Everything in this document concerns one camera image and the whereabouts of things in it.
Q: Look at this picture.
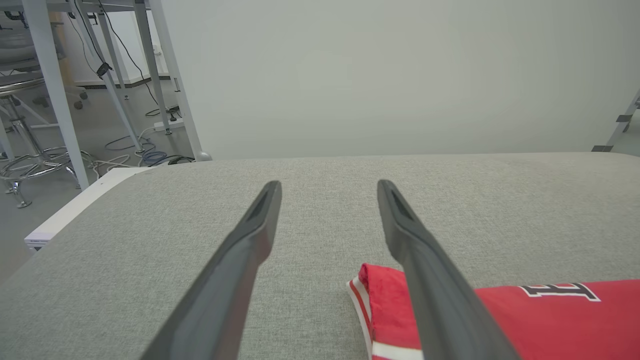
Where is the blue coiled cable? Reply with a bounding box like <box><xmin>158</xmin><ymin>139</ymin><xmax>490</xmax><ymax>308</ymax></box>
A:
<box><xmin>140</xmin><ymin>149</ymin><xmax>170</xmax><ymax>167</ymax></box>

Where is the white table frame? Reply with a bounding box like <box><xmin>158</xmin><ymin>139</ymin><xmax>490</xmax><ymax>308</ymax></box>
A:
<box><xmin>20</xmin><ymin>0</ymin><xmax>173</xmax><ymax>191</ymax></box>

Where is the chrome bar stool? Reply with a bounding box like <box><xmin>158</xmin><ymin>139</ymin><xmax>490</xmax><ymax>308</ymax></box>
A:
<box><xmin>0</xmin><ymin>80</ymin><xmax>97</xmax><ymax>209</ymax></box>

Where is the grey partition frame post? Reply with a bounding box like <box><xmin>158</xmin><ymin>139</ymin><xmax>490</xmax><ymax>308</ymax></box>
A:
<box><xmin>591</xmin><ymin>89</ymin><xmax>640</xmax><ymax>153</ymax></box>
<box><xmin>148</xmin><ymin>0</ymin><xmax>213</xmax><ymax>162</ymax></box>

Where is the black hanging cable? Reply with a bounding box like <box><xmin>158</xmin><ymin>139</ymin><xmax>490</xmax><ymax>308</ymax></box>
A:
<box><xmin>67</xmin><ymin>0</ymin><xmax>176</xmax><ymax>118</ymax></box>

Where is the white power strip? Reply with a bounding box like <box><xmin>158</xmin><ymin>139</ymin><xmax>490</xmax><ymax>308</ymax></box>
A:
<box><xmin>153</xmin><ymin>118</ymin><xmax>186</xmax><ymax>133</ymax></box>

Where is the red and white jersey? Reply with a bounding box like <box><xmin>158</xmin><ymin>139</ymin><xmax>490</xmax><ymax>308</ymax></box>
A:
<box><xmin>346</xmin><ymin>263</ymin><xmax>640</xmax><ymax>360</ymax></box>

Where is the grey swivel chair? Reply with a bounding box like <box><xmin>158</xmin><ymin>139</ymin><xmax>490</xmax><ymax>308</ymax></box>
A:
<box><xmin>0</xmin><ymin>30</ymin><xmax>90</xmax><ymax>111</ymax></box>

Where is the white floor cable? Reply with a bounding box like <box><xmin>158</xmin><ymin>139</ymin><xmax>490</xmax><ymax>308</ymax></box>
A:
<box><xmin>92</xmin><ymin>126</ymin><xmax>157</xmax><ymax>177</ymax></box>

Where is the black floor cable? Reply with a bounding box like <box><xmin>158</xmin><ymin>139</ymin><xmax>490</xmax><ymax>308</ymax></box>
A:
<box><xmin>105</xmin><ymin>135</ymin><xmax>197</xmax><ymax>167</ymax></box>

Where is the white partition panel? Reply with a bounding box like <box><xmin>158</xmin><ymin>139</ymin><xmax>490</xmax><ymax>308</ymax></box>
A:
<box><xmin>160</xmin><ymin>0</ymin><xmax>640</xmax><ymax>162</ymax></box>

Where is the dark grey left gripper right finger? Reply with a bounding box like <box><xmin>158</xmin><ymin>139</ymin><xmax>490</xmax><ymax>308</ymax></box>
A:
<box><xmin>377</xmin><ymin>179</ymin><xmax>522</xmax><ymax>360</ymax></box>

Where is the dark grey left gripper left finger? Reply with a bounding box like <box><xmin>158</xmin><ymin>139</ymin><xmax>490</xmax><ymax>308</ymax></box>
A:
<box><xmin>141</xmin><ymin>180</ymin><xmax>283</xmax><ymax>360</ymax></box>

